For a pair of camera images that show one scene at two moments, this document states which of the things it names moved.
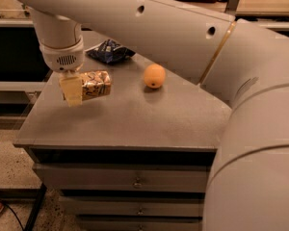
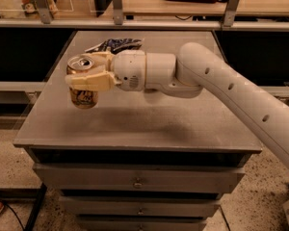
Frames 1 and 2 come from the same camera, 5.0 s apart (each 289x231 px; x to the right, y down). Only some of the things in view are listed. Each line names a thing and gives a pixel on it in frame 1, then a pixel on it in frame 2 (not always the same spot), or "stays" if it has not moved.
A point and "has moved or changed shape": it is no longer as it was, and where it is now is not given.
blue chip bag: [110, 52] stays
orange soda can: [95, 84] has moved or changed shape
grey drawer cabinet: [137, 159] stays
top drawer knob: [138, 184] stays
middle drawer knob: [140, 212] stays
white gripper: [64, 59] -> [129, 69]
